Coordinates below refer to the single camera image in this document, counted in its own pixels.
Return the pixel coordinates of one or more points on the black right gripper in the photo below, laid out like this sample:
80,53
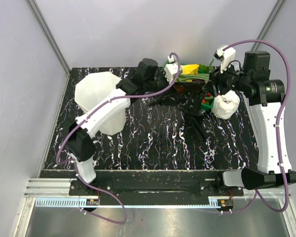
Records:
217,78

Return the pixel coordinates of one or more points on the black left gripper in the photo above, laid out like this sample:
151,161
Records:
163,75

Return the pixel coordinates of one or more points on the black trash bag roll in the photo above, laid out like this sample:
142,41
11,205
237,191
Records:
197,122

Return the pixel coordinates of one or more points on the white faceted trash bin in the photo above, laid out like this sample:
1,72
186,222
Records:
92,90

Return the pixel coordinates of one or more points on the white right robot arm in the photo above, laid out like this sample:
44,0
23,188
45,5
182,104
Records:
266,109

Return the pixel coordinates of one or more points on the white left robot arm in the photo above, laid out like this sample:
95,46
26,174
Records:
82,130

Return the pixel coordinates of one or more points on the crumpled white paper ball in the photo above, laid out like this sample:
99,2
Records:
225,105

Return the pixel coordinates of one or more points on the green plastic vegetable tray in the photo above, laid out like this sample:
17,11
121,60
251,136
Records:
208,101

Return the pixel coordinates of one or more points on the white and yellow cabbage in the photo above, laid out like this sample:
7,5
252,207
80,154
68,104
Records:
190,69

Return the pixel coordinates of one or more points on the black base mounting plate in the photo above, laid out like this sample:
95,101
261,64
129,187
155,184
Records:
161,180

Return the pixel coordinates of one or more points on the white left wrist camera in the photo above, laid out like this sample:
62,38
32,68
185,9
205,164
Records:
171,68

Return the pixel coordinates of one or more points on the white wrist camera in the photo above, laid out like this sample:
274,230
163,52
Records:
225,55
171,68

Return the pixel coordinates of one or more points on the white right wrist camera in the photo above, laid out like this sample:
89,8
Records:
225,55

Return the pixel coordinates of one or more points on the aluminium rail with slots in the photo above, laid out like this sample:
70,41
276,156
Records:
71,193

